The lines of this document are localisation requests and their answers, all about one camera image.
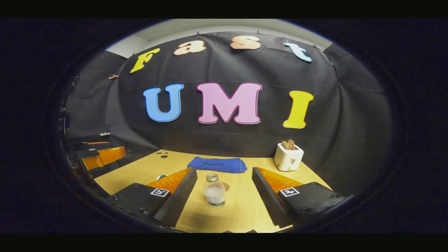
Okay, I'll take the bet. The white toaster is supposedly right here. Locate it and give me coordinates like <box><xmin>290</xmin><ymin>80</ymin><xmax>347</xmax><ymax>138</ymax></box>
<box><xmin>274</xmin><ymin>142</ymin><xmax>304</xmax><ymax>172</ymax></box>

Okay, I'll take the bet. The blue towel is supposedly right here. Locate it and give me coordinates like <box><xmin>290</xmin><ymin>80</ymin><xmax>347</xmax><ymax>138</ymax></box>
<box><xmin>187</xmin><ymin>156</ymin><xmax>248</xmax><ymax>174</ymax></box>

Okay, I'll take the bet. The black backdrop cloth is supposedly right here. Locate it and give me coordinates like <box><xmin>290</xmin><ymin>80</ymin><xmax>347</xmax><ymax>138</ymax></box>
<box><xmin>61</xmin><ymin>31</ymin><xmax>392</xmax><ymax>196</ymax></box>

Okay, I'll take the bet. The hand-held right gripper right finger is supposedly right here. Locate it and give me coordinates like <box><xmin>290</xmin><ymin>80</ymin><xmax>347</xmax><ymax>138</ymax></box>
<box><xmin>251</xmin><ymin>167</ymin><xmax>347</xmax><ymax>228</ymax></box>

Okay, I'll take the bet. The clear plastic water bottle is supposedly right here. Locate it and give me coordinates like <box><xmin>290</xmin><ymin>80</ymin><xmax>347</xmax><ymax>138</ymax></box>
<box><xmin>203</xmin><ymin>173</ymin><xmax>226</xmax><ymax>208</ymax></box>

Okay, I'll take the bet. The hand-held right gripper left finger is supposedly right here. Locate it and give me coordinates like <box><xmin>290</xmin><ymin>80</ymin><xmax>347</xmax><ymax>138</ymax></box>
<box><xmin>106</xmin><ymin>167</ymin><xmax>198</xmax><ymax>228</ymax></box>

